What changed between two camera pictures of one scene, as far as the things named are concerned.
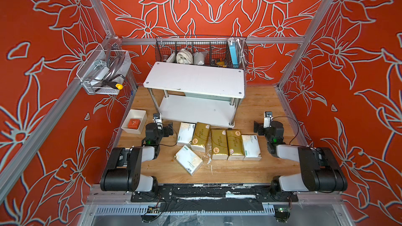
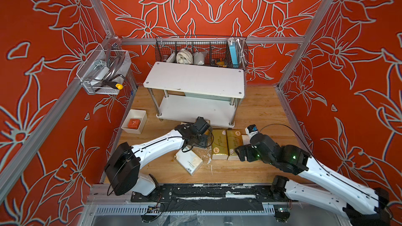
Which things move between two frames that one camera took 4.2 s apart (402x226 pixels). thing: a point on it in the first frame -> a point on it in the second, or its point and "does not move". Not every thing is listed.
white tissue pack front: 190,161 does not move
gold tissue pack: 219,144 does not move
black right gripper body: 261,131 -> 251,154
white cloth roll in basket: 184,57 does not move
